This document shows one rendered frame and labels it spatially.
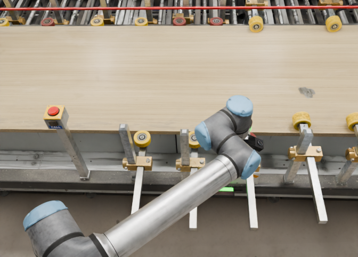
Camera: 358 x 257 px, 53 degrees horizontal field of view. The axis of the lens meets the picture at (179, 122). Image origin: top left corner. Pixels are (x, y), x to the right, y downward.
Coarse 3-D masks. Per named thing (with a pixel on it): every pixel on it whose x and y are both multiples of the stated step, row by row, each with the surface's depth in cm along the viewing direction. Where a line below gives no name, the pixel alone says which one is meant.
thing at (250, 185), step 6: (252, 174) 161; (246, 180) 161; (252, 180) 159; (246, 186) 161; (252, 186) 158; (252, 192) 156; (252, 198) 154; (252, 204) 153; (252, 210) 151; (252, 216) 149; (252, 222) 148; (252, 228) 147
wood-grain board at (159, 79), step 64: (0, 64) 206; (64, 64) 204; (128, 64) 202; (192, 64) 200; (256, 64) 198; (320, 64) 196; (0, 128) 177; (192, 128) 173; (256, 128) 172; (320, 128) 170
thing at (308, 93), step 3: (300, 87) 184; (303, 87) 186; (300, 90) 184; (303, 90) 185; (306, 90) 183; (309, 90) 184; (312, 90) 183; (300, 93) 184; (303, 93) 183; (306, 93) 182; (309, 93) 181; (312, 93) 183; (306, 96) 182; (309, 96) 182; (312, 96) 182
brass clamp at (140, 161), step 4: (136, 156) 169; (140, 156) 169; (124, 160) 168; (136, 160) 168; (140, 160) 168; (144, 160) 168; (124, 164) 168; (128, 164) 167; (132, 164) 167; (136, 164) 167; (140, 164) 166; (144, 164) 166; (148, 164) 166; (124, 168) 168; (128, 168) 169; (132, 168) 169; (136, 168) 169; (144, 168) 168; (148, 168) 168
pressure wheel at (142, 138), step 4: (136, 132) 172; (140, 132) 172; (144, 132) 172; (148, 132) 172; (136, 136) 171; (140, 136) 170; (144, 136) 171; (148, 136) 170; (136, 140) 169; (140, 140) 169; (144, 140) 169; (148, 140) 169; (136, 144) 170; (140, 144) 169; (144, 144) 169; (148, 144) 171
